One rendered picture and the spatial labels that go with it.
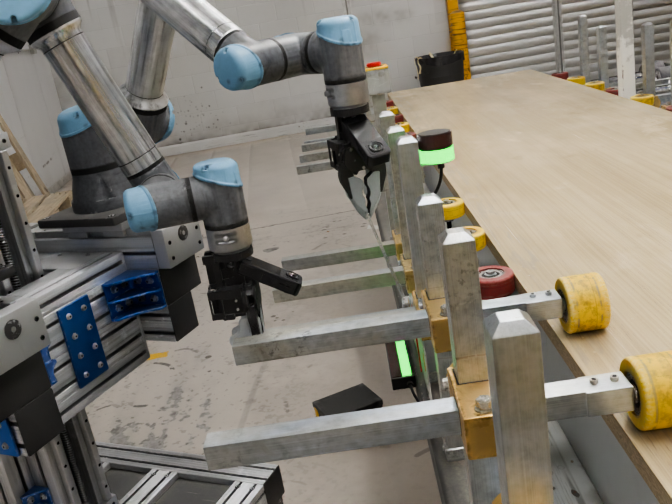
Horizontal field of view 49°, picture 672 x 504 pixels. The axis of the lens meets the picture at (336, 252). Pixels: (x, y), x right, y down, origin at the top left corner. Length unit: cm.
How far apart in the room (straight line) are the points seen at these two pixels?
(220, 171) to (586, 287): 59
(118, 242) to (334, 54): 70
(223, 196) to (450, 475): 56
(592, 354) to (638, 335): 8
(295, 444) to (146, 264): 94
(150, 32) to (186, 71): 754
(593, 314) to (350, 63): 59
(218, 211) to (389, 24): 816
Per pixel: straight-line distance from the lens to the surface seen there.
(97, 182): 173
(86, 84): 132
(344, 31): 130
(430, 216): 103
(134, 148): 133
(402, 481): 236
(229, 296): 127
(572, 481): 128
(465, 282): 79
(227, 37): 132
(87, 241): 178
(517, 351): 55
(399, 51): 934
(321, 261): 179
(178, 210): 122
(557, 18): 422
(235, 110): 923
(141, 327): 178
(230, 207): 122
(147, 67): 172
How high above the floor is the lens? 138
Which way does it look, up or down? 18 degrees down
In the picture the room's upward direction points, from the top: 10 degrees counter-clockwise
